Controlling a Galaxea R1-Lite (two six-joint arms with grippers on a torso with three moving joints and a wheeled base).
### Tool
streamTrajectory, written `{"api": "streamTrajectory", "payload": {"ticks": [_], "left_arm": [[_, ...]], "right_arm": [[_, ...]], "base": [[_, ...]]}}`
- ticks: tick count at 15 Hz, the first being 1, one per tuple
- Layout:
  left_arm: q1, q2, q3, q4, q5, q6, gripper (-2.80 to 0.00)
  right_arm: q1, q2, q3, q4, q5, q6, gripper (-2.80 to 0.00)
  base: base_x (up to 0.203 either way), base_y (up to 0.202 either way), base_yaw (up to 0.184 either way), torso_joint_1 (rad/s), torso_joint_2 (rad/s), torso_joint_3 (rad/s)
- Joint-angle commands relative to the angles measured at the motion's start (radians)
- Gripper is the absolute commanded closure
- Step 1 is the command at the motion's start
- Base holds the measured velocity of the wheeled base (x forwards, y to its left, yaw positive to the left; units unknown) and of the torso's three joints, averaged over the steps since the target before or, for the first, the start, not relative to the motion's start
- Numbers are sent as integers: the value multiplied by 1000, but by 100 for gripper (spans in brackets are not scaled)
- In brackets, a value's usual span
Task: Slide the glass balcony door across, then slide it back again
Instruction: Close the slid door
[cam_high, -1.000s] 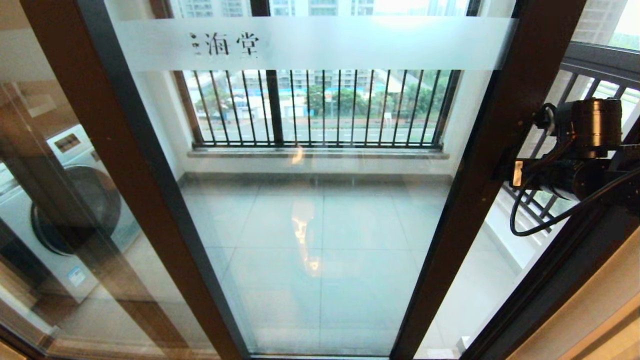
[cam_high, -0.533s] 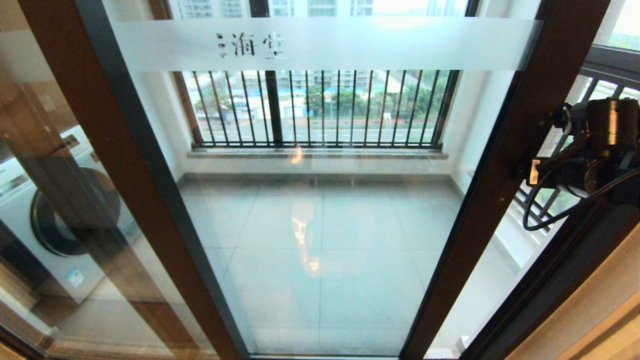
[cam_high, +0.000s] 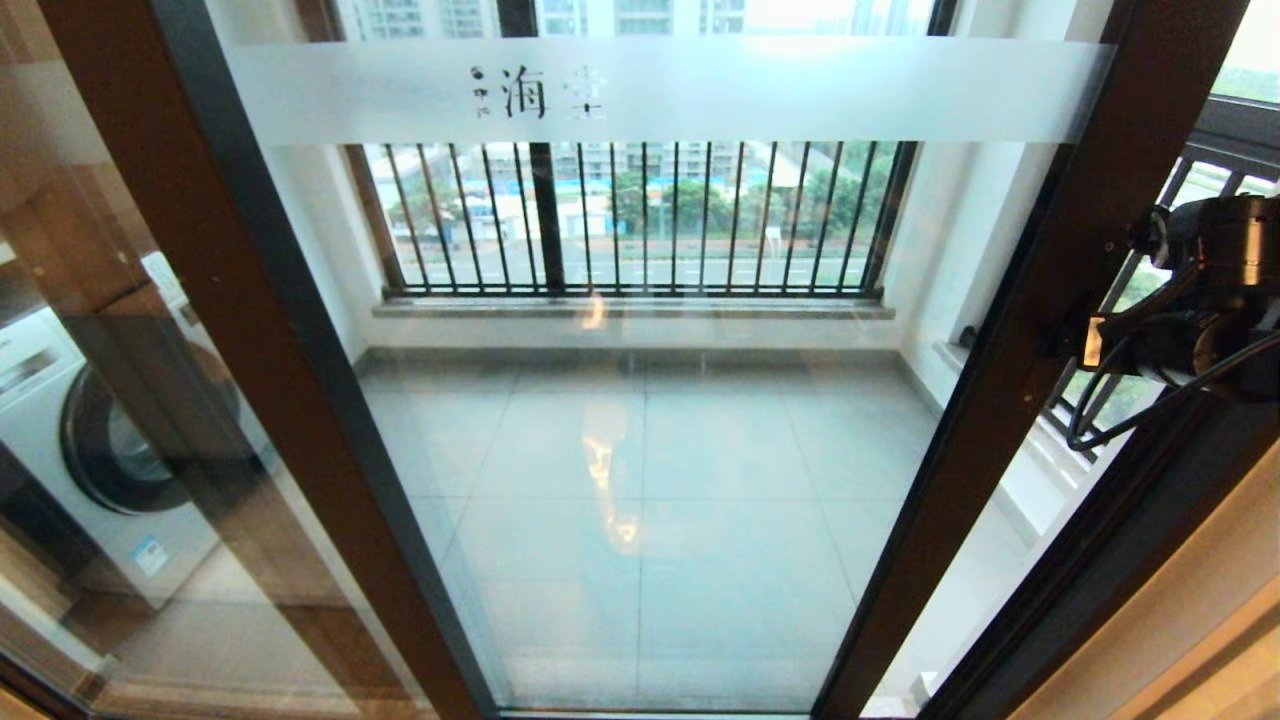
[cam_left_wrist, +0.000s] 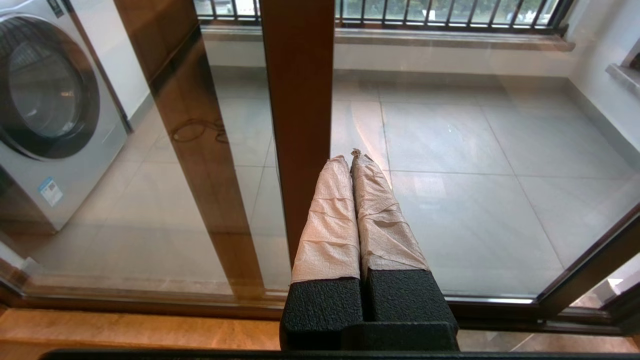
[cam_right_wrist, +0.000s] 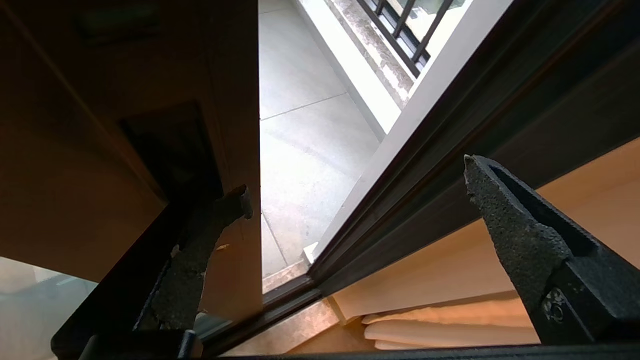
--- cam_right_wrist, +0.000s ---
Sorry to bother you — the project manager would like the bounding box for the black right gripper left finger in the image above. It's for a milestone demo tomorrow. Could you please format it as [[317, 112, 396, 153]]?
[[134, 184, 254, 332]]

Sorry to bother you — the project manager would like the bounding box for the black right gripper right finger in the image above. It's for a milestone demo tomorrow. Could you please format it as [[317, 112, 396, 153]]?
[[462, 153, 640, 347]]

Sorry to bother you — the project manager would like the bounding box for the sliding glass door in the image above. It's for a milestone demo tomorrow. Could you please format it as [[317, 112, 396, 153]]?
[[0, 0, 264, 358]]

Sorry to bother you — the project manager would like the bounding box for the short grey stone window sill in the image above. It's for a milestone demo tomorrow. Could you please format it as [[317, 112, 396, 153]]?
[[324, 0, 417, 110]]

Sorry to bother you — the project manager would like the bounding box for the narrow black window railing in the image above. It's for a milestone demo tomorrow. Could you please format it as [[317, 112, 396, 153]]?
[[356, 0, 455, 79]]

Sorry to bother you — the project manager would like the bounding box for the dark door frame with track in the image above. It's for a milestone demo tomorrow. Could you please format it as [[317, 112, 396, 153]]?
[[200, 0, 640, 357]]

